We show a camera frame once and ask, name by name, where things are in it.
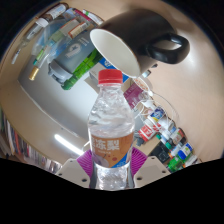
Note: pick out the tall green box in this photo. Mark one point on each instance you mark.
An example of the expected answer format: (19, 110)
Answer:
(83, 68)

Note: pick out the white and blue carton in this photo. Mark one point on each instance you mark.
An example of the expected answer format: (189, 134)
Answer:
(104, 63)

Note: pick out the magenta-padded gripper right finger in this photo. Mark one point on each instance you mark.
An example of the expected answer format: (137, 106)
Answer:
(151, 171)

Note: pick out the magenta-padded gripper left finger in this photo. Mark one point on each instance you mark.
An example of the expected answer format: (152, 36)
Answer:
(71, 171)

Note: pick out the white bottle blue label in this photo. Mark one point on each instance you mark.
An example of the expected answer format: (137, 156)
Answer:
(185, 151)

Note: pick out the clear drink bottle red cap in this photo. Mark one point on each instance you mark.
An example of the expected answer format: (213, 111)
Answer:
(110, 140)

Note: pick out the magenta pouch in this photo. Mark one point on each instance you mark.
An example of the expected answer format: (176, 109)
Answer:
(133, 95)

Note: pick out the green plastic bottle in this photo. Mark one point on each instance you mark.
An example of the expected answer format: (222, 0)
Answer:
(175, 163)

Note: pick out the red and white canister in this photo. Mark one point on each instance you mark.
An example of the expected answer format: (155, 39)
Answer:
(148, 130)

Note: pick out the black mug white inside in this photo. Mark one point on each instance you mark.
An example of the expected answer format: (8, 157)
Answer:
(140, 30)

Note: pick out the white LED bar lamp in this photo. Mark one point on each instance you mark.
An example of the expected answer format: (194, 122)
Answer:
(68, 144)

